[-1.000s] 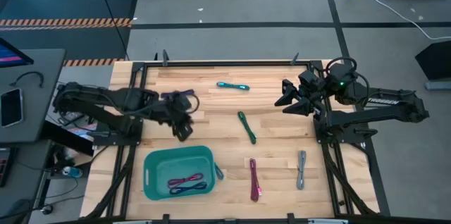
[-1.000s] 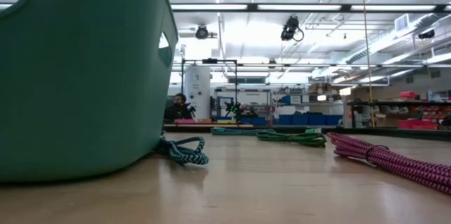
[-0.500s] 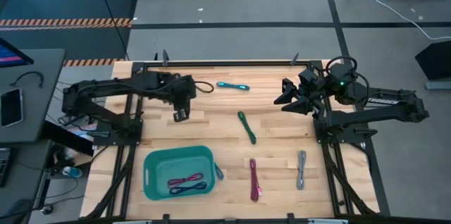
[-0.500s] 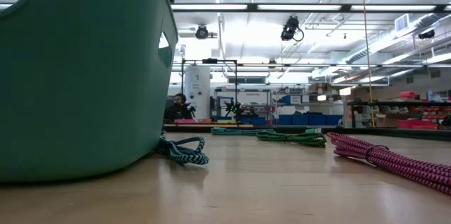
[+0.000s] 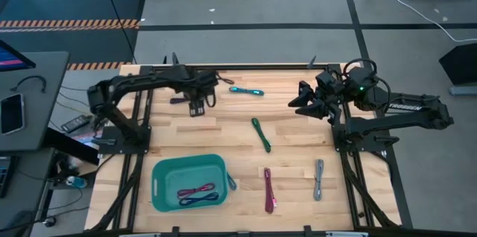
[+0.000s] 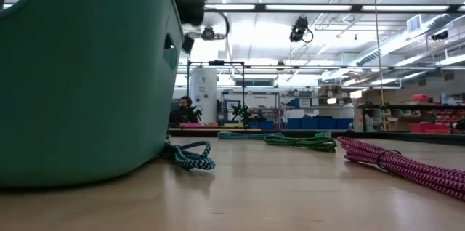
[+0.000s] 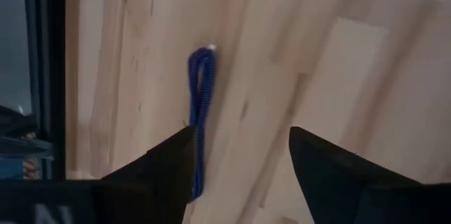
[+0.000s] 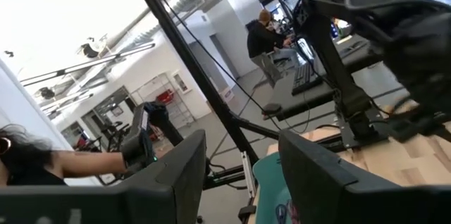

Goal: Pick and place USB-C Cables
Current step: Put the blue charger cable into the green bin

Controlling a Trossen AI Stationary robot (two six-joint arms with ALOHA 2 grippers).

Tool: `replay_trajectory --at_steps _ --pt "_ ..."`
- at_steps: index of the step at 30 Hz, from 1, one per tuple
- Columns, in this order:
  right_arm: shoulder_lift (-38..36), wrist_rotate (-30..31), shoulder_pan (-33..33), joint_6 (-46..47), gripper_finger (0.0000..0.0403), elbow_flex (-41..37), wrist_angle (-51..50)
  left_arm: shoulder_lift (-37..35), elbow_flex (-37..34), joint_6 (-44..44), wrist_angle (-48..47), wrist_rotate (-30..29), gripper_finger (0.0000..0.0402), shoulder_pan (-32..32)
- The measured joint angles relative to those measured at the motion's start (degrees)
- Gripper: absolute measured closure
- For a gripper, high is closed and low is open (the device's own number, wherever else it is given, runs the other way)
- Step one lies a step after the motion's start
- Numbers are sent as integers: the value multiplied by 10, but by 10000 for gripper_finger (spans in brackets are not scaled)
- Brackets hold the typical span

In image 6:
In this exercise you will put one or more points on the teal plastic bin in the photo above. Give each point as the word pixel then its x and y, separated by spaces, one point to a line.
pixel 91 78

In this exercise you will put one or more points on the black hanging spotlight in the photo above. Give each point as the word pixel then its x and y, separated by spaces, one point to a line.
pixel 299 29
pixel 208 33
pixel 439 35

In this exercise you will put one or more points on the white cylindrical tank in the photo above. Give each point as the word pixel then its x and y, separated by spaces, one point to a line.
pixel 203 93

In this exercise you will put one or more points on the person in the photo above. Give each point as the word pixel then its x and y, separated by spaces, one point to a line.
pixel 184 113

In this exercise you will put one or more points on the pink flat box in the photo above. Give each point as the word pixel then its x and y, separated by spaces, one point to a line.
pixel 189 125

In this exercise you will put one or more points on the orange flat box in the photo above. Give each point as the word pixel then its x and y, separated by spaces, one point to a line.
pixel 210 124

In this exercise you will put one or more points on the small robot with green light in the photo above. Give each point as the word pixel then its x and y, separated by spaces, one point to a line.
pixel 241 111

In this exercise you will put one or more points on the yellow flat box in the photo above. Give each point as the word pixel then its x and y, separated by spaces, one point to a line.
pixel 233 125

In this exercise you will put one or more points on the blue storage bin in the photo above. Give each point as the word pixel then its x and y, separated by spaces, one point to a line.
pixel 344 123
pixel 327 123
pixel 266 125
pixel 293 123
pixel 310 123

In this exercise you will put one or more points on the black storage shelf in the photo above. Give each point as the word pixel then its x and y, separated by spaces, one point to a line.
pixel 399 107

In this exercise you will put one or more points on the black gantry frame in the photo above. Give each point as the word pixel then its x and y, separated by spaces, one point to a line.
pixel 216 62

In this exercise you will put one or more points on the black frame crossbeam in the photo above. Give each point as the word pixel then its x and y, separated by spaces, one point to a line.
pixel 357 7

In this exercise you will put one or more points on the black aluminium table frame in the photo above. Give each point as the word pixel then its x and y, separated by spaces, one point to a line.
pixel 399 136

